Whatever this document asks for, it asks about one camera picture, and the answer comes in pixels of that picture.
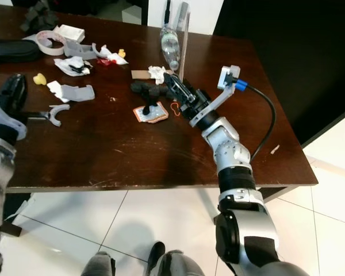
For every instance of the orange-edged white card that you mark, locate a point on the orange-edged white card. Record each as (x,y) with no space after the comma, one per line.
(155,117)

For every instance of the red rubber band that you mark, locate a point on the red rubber band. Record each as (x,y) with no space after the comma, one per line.
(175,107)

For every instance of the dark brown wooden table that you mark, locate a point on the dark brown wooden table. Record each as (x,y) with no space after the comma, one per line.
(115,155)

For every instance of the crumpled white tissue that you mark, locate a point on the crumpled white tissue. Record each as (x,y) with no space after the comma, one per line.
(159,75)

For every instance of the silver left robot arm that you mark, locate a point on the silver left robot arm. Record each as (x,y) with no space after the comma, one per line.
(0,172)

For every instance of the thin wooden strip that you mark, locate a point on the thin wooden strip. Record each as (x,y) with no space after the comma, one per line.
(186,46)

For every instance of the small black clip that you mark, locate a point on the small black clip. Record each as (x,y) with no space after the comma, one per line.
(148,107)

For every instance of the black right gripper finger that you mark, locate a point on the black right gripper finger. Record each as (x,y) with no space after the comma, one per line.
(172,86)
(180,85)

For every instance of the grey curved plastic piece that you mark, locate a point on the grey curved plastic piece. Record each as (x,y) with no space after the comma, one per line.
(60,109)

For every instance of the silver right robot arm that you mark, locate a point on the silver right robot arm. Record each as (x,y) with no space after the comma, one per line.
(233,161)

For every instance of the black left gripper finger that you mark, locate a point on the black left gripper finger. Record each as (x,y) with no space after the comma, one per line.
(37,114)
(37,119)

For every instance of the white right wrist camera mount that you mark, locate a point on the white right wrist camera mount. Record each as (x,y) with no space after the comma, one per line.
(224,87)

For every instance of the white cabinet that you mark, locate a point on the white cabinet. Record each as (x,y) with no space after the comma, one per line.
(195,14)

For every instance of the white and pink tape roll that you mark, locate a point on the white and pink tape roll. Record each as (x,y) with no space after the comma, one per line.
(46,43)

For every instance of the black segmented plastic object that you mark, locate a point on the black segmented plastic object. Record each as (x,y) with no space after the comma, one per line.
(152,90)

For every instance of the black pouch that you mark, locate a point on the black pouch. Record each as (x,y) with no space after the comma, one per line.
(11,50)

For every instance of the small yellow scrap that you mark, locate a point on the small yellow scrap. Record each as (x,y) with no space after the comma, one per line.
(122,52)
(41,79)

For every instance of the white tissue with black scrap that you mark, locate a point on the white tissue with black scrap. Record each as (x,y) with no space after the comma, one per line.
(70,65)

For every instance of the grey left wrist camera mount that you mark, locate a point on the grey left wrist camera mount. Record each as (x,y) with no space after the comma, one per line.
(0,118)

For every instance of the black knobbly toy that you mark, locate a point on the black knobbly toy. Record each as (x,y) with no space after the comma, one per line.
(37,16)

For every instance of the tiny white scrap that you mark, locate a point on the tiny white scrap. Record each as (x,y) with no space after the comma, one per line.
(274,149)

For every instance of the white crumpled wrapper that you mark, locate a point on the white crumpled wrapper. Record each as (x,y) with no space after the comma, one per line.
(115,57)

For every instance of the clear plastic water bottle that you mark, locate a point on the clear plastic water bottle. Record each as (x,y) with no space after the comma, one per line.
(170,47)

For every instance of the white paper scrap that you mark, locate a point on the white paper scrap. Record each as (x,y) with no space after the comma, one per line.
(56,89)

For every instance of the small white box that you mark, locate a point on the small white box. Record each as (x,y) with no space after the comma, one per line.
(70,32)

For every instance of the red wrapper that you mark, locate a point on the red wrapper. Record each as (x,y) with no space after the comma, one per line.
(104,60)

